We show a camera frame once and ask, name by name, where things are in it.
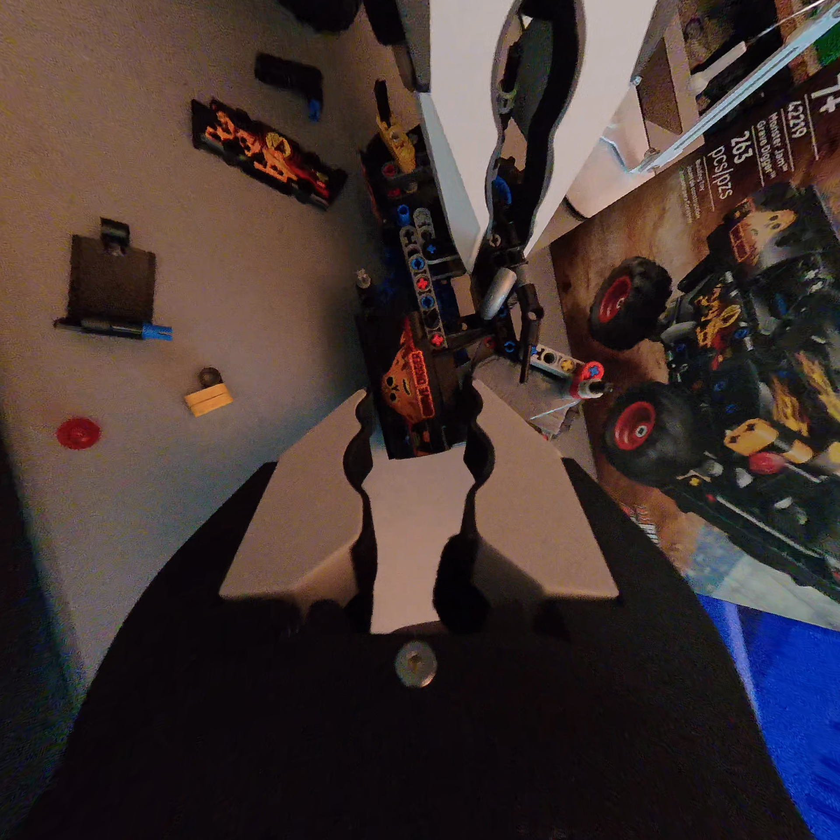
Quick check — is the white tilted board stand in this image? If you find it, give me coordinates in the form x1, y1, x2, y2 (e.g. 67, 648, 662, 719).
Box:
564, 0, 840, 221

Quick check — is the toy set cardboard box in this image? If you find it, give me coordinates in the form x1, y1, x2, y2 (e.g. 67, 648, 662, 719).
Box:
550, 62, 840, 631

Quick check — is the red round disc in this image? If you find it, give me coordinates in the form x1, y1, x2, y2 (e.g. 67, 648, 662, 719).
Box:
56, 416, 102, 450

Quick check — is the black beam with blue pin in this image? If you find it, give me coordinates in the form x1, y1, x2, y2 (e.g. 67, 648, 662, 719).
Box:
255, 52, 324, 122

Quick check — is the blue plastic item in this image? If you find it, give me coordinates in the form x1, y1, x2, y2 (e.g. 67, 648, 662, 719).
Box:
696, 594, 840, 840

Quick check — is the black orange print side panel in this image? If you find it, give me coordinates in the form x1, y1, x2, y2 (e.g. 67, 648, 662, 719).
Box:
190, 98, 349, 211

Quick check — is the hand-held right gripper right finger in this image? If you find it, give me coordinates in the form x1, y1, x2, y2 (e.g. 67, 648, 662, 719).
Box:
433, 379, 622, 634

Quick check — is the brown desk cable flap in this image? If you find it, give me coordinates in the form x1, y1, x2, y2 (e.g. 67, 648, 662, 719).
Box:
633, 33, 703, 155

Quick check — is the toy brick monster truck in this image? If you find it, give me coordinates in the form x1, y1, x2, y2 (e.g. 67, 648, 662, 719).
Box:
354, 77, 614, 401

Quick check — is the white tethered stylus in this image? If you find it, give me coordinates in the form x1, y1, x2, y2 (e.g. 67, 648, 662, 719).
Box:
688, 0, 828, 96

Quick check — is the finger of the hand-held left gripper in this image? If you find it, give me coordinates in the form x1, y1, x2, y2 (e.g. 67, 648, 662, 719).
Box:
394, 0, 519, 275
502, 0, 660, 258

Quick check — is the yellow brick with grey pin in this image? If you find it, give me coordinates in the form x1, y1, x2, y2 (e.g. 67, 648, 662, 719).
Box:
184, 367, 234, 417

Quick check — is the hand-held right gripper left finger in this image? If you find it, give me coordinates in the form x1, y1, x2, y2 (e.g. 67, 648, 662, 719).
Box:
218, 388, 380, 634

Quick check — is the black square panel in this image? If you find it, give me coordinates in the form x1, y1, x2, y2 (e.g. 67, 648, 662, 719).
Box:
54, 218, 173, 342

